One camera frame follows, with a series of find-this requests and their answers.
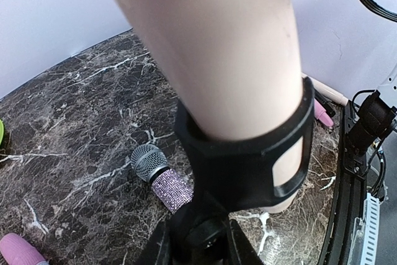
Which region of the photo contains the green plate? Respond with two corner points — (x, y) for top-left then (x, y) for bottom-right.
(0, 120), (5, 145)

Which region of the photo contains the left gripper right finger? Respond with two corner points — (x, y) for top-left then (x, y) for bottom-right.
(229, 220), (263, 265)

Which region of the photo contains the pink microphone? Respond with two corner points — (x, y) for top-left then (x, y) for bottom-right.
(314, 99), (334, 128)
(1, 233), (48, 265)

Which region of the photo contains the pink microphone front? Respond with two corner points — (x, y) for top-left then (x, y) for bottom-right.
(1, 233), (48, 265)

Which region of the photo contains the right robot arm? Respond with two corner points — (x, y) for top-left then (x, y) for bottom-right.
(347, 69), (396, 156)

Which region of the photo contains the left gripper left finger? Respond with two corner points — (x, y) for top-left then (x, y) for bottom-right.
(141, 221), (172, 265)

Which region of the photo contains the white cable duct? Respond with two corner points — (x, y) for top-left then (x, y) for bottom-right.
(360, 192), (380, 265)

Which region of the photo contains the purple glitter microphone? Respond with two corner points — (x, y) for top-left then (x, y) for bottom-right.
(130, 144), (193, 214)

